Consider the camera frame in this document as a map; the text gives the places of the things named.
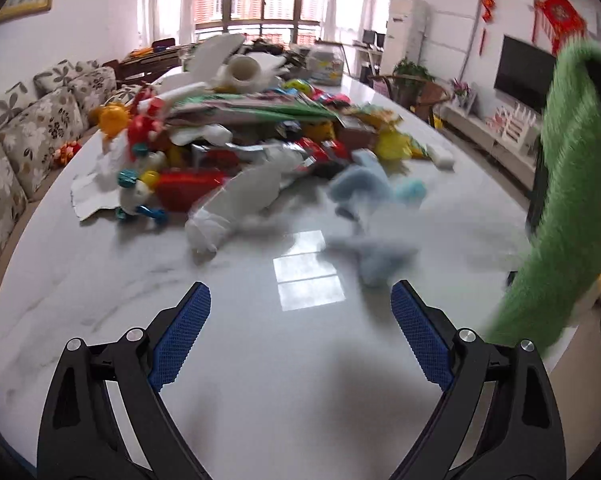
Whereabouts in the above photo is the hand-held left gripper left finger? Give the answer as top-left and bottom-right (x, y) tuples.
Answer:
(38, 281), (212, 480)

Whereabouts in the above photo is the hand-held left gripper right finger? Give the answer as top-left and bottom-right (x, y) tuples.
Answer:
(390, 280), (567, 480)

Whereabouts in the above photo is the green plush toy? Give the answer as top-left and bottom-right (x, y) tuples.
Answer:
(483, 40), (601, 358)

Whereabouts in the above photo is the light blue plush toy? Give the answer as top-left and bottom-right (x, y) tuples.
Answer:
(325, 150), (428, 288)

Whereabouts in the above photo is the large red knot decoration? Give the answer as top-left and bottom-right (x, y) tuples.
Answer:
(533, 0), (588, 56)

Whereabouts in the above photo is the black television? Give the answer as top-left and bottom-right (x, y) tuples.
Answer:
(494, 35), (558, 116)

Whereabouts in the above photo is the white peg rack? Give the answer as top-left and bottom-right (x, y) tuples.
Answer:
(485, 101), (541, 148)

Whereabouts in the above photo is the white television console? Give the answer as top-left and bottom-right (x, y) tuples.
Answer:
(437, 102), (543, 196)

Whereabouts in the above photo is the clear plastic bottle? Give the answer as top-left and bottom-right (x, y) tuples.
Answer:
(184, 162), (286, 256)

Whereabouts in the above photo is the white teal round toy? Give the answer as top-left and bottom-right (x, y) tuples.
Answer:
(116, 152), (168, 223)

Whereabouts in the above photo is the red plastic toy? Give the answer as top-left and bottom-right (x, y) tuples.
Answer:
(155, 169), (231, 213)

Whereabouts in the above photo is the torn white cardboard sheet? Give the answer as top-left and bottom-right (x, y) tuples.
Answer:
(70, 137), (131, 223)

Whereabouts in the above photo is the wicker chair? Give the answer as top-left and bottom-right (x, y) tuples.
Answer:
(367, 74), (453, 111)

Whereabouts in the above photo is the white sponge block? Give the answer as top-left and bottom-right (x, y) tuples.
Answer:
(425, 142), (456, 168)

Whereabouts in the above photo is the large green potted plant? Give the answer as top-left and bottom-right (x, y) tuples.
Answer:
(393, 58), (433, 83)

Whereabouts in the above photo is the yellow plastic bag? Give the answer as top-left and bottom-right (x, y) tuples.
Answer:
(373, 127), (426, 163)

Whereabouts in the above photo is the white standing air conditioner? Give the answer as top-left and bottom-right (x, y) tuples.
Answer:
(384, 0), (429, 78)

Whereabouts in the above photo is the red snack packet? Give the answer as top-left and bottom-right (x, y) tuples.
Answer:
(300, 137), (351, 166)

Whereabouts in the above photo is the small red plush toy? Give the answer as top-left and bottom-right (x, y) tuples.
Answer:
(53, 141), (84, 167)

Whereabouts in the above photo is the orange sun toy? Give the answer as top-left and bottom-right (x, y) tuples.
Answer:
(89, 102), (132, 141)

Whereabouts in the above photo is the yellow toy head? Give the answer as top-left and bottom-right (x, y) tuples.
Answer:
(303, 119), (336, 141)

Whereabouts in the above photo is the green striped flat packet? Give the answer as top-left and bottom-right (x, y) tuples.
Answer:
(170, 97), (346, 126)

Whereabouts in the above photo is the floral sofa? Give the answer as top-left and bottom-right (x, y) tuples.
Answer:
(0, 60), (118, 321)

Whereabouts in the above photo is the white plastic cup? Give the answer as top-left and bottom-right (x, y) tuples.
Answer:
(215, 54), (261, 93)

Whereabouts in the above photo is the dark wooden table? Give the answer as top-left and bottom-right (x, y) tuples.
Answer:
(103, 37), (196, 86)

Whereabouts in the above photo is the clear plastic storage box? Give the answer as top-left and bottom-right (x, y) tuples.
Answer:
(307, 42), (346, 83)

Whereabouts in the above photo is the white foam piece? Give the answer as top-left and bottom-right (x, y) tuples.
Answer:
(183, 34), (246, 78)

